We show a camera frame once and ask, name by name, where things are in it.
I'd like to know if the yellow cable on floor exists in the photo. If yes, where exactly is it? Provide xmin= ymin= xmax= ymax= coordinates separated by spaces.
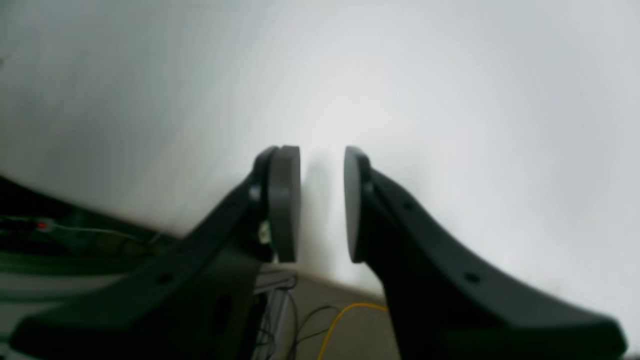
xmin=316 ymin=301 xmax=390 ymax=360

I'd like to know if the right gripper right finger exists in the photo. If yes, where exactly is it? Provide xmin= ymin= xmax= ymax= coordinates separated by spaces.
xmin=343 ymin=146 xmax=627 ymax=360

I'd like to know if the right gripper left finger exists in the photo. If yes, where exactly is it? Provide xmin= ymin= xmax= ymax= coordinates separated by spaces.
xmin=10 ymin=145 xmax=301 ymax=360

